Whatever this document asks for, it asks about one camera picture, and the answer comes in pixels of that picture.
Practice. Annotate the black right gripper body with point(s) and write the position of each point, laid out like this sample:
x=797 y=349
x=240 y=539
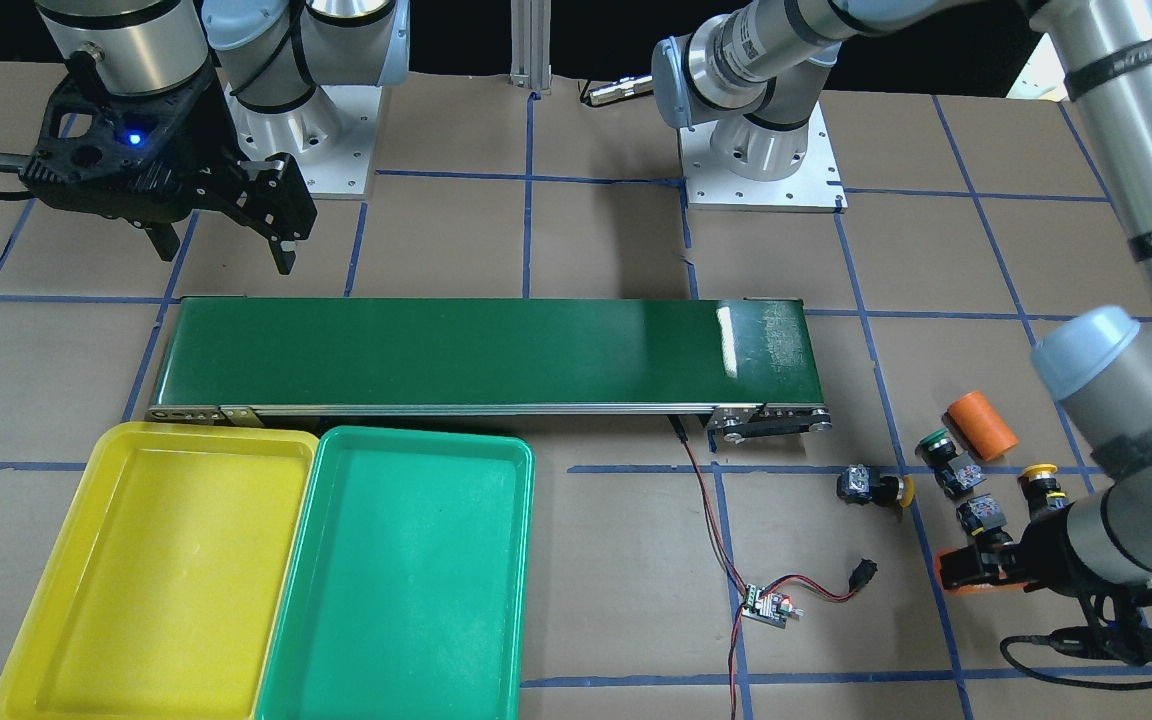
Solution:
x=204 y=137

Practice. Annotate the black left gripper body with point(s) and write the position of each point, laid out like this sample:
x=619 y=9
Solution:
x=1044 y=545

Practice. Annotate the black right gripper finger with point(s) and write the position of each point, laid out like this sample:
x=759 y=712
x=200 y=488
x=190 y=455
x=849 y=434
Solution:
x=270 y=197
x=165 y=239

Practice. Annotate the orange cylinder labelled 4680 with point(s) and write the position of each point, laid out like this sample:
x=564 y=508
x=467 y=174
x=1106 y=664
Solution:
x=971 y=570

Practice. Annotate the yellow push button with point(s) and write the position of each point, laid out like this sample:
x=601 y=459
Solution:
x=861 y=485
x=1041 y=488

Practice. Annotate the plain orange cylinder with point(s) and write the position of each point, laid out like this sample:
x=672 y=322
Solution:
x=977 y=420

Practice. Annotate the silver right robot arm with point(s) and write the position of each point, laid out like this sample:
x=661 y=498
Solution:
x=271 y=56

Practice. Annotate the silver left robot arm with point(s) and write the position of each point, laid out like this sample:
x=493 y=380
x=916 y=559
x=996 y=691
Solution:
x=975 y=227

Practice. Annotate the green push button lower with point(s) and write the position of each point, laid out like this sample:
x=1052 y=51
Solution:
x=983 y=520

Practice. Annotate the green push button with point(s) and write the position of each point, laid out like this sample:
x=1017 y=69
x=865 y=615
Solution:
x=958 y=475
x=983 y=520

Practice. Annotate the green push button upper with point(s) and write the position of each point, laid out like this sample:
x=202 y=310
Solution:
x=958 y=475

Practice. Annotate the black barrel jack connector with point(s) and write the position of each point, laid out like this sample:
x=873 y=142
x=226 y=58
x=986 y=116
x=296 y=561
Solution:
x=862 y=575

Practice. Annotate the small motor controller board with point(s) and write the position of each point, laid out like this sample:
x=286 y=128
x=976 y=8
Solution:
x=772 y=608

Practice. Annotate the yellow plastic tray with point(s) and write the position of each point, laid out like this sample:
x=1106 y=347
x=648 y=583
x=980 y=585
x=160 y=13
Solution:
x=160 y=595

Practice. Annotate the green plastic tray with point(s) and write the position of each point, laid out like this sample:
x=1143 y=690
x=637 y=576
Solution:
x=406 y=594

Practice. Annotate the green conveyor belt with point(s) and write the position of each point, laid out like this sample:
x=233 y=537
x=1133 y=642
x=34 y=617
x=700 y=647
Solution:
x=745 y=367

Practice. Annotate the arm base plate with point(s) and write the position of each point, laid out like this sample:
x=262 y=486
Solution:
x=734 y=165
x=333 y=138

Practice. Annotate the aluminium frame post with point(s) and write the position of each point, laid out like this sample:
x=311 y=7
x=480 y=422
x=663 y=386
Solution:
x=530 y=22

